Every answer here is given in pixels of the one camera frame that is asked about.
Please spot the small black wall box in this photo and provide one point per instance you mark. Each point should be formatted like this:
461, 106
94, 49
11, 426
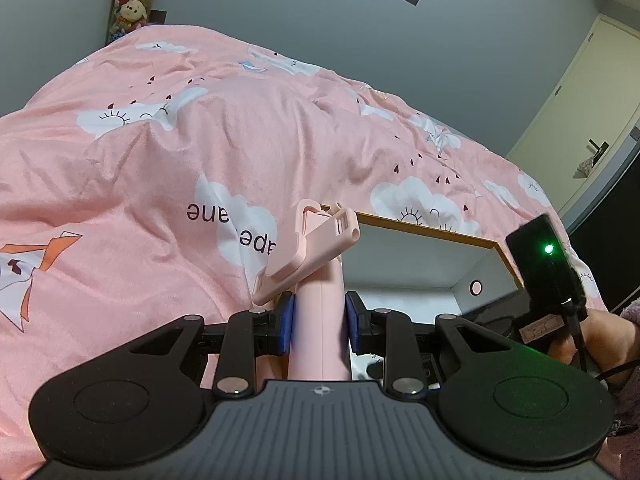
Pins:
157, 17

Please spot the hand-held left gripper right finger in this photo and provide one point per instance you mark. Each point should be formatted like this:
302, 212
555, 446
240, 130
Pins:
354, 325

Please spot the person's right hand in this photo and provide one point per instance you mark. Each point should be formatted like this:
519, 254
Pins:
600, 330

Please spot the person's right forearm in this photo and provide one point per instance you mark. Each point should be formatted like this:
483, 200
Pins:
631, 390

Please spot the small patterned cloth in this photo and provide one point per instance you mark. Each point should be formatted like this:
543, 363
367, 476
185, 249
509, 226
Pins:
583, 167

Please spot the cream door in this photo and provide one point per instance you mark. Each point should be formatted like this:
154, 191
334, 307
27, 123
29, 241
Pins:
575, 110

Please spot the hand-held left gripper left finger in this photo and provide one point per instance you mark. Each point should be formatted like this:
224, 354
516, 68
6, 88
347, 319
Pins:
285, 322

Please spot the pink printed blanket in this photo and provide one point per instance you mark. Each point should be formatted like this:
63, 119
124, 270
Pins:
150, 185

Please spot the white cardboard box orange rim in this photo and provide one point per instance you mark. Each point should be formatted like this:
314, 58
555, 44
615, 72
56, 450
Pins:
425, 260

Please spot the dark furniture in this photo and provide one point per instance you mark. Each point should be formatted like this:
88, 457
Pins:
610, 250

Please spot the column of stuffed toys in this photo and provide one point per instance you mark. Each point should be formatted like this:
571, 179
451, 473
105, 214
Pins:
132, 10

